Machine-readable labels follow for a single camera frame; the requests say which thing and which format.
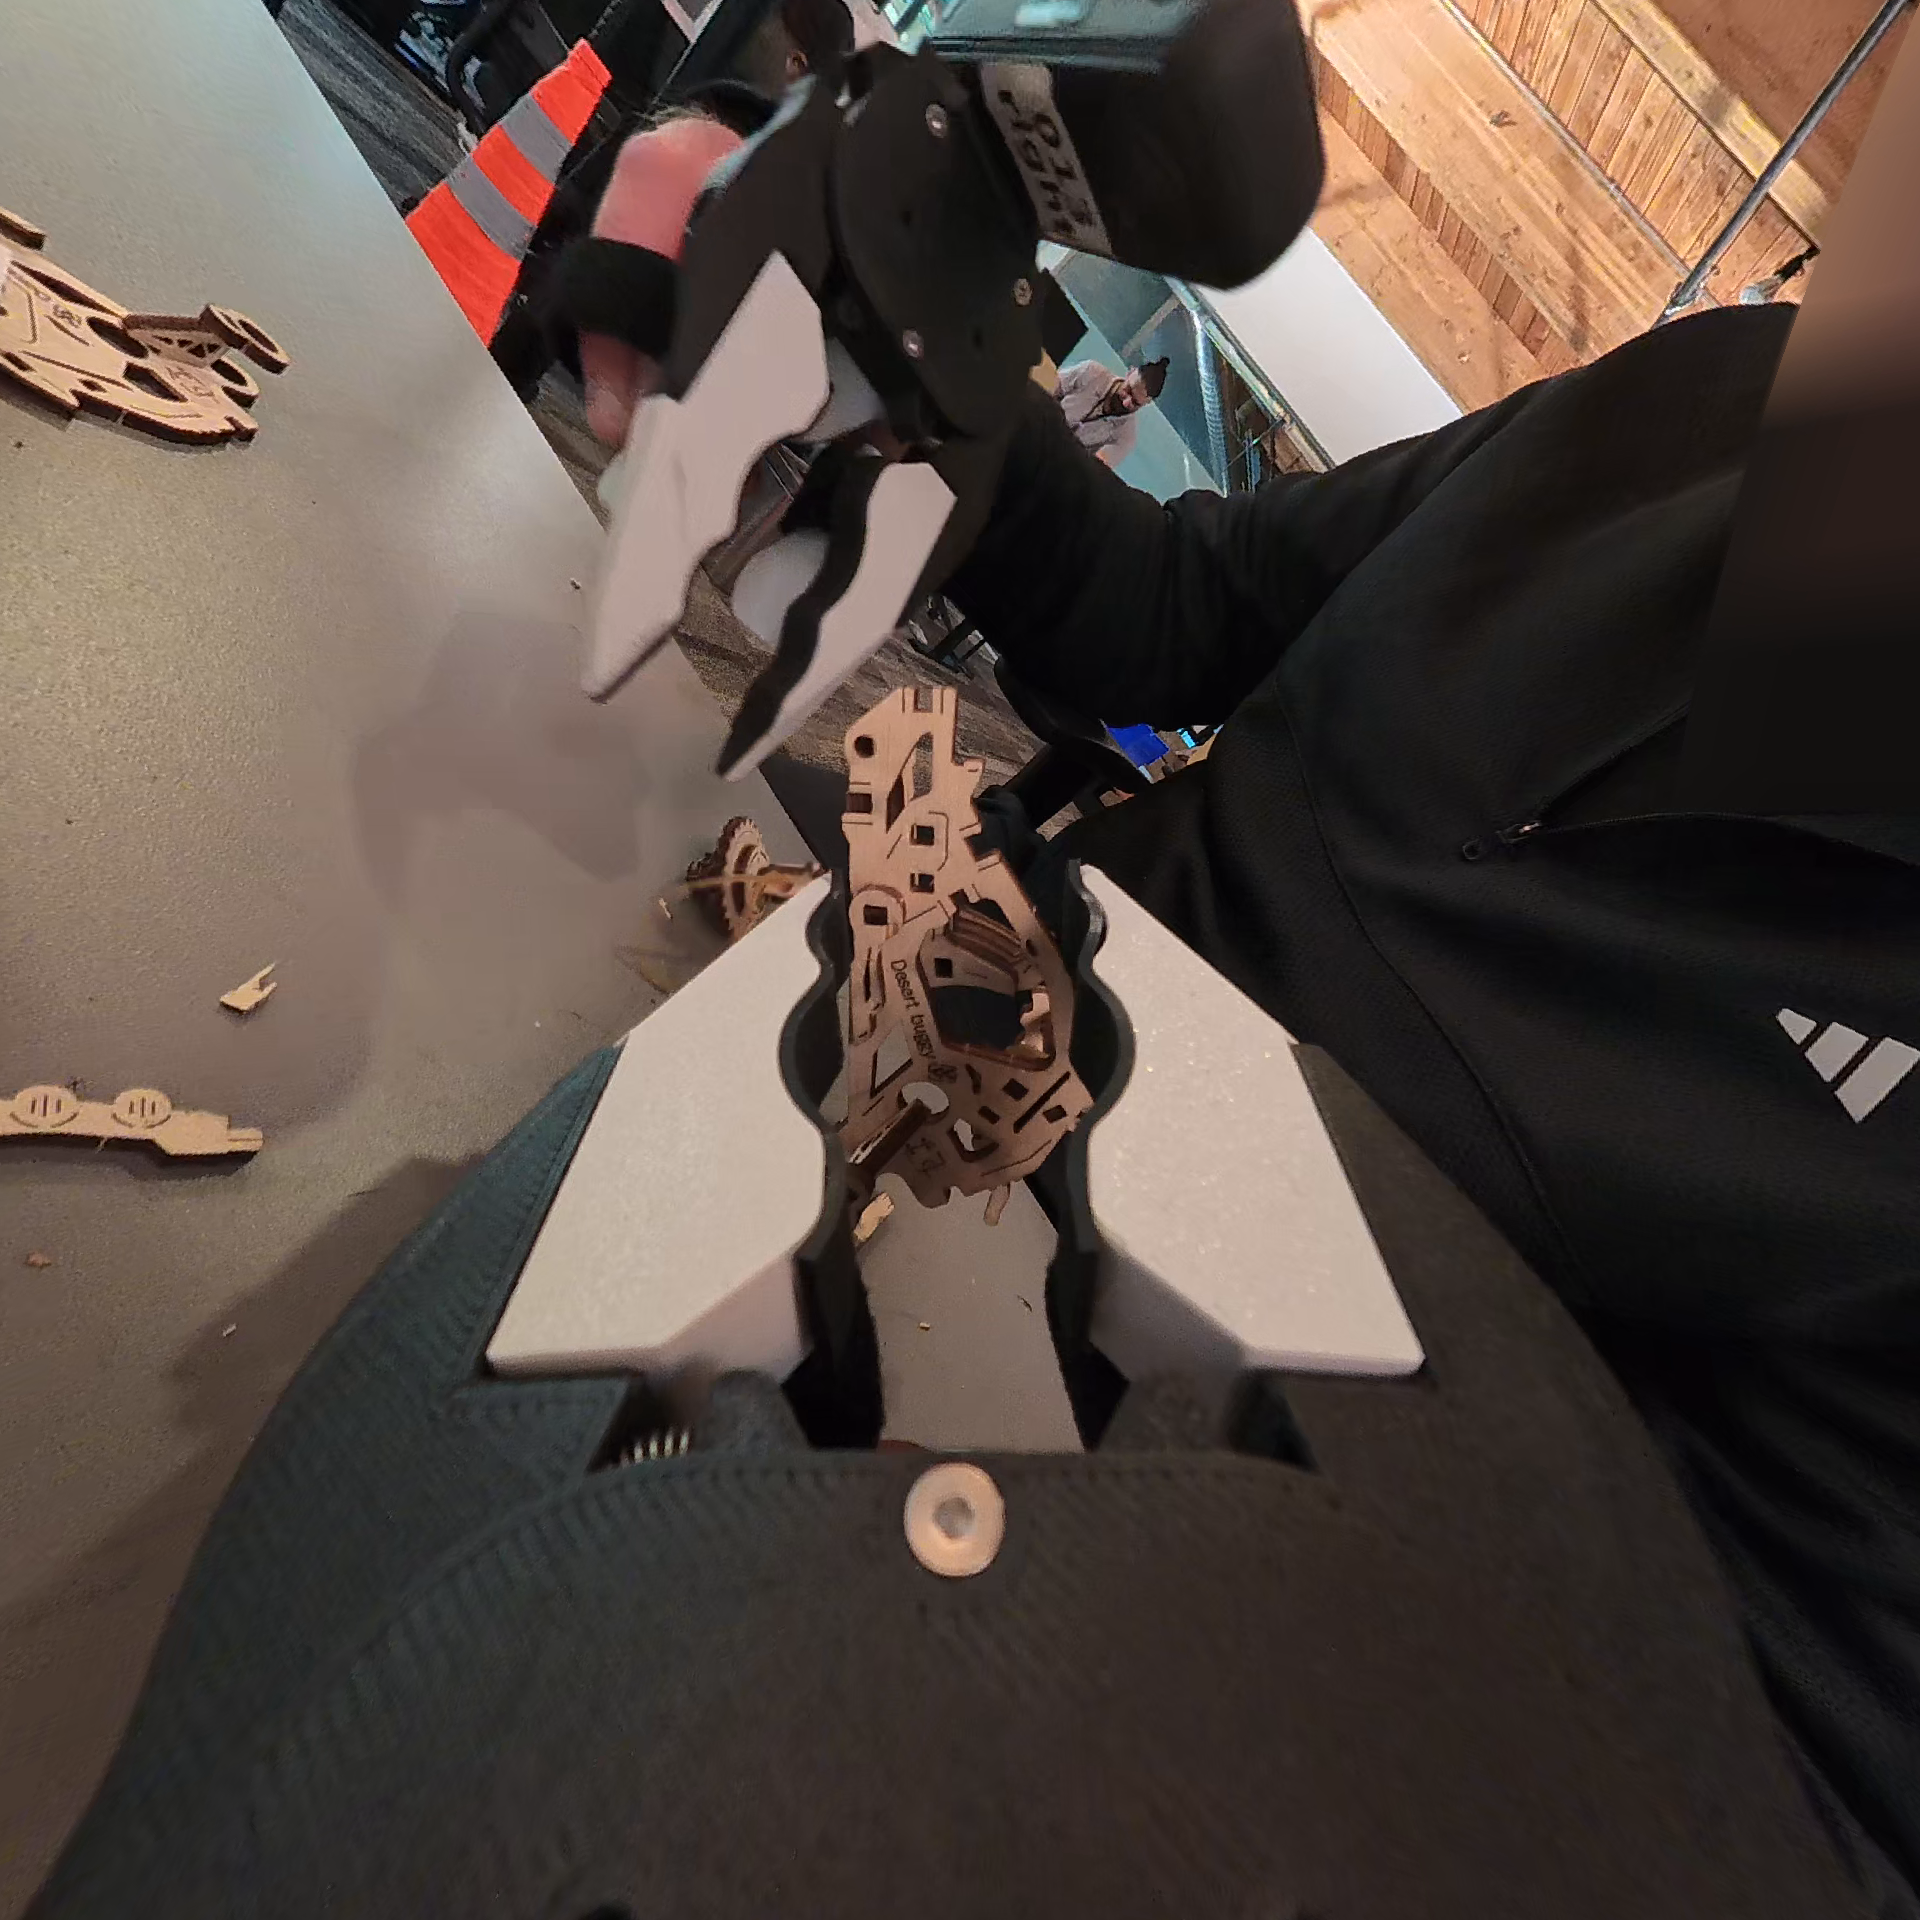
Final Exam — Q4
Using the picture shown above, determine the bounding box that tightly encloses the person's right forearm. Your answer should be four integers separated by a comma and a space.
952, 381, 1442, 753

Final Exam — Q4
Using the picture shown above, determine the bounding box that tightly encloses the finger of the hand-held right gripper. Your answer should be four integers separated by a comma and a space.
576, 246, 838, 707
718, 451, 966, 785

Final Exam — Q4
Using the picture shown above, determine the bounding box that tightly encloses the person's right hand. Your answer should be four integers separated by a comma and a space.
576, 116, 750, 448

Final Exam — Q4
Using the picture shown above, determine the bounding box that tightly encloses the orange traffic cone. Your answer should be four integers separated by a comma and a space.
406, 36, 617, 348

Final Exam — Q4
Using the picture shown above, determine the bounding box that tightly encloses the flat wooden cutout sheet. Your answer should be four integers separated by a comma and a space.
0, 246, 291, 448

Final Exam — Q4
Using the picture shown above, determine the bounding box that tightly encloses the person's torso black jacket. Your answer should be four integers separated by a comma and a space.
1050, 307, 1920, 1920

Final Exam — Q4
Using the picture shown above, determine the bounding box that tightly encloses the wooden wheel axle assembly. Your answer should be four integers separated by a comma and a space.
660, 814, 825, 945

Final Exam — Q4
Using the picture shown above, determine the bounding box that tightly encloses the flat wooden strip part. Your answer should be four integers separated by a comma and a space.
0, 1083, 266, 1161

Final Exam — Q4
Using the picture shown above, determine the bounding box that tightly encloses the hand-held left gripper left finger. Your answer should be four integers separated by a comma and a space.
486, 873, 889, 1452

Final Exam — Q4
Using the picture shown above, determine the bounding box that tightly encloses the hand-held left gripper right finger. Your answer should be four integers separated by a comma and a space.
1047, 866, 1432, 1452

